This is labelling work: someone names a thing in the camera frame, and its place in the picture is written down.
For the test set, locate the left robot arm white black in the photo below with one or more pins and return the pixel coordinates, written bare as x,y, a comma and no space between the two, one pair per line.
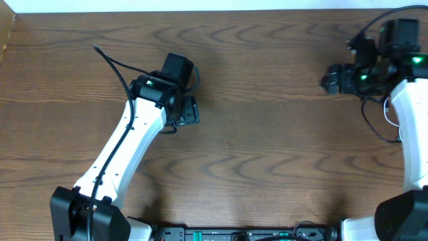
91,210

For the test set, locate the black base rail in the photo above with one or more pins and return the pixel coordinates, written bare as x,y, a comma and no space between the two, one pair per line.
178,233

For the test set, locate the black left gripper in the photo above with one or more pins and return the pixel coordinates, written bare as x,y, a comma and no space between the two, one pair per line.
192,114

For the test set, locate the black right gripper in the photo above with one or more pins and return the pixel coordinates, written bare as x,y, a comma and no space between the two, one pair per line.
344,72

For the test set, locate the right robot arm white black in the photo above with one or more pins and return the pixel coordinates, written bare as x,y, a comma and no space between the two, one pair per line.
402,80

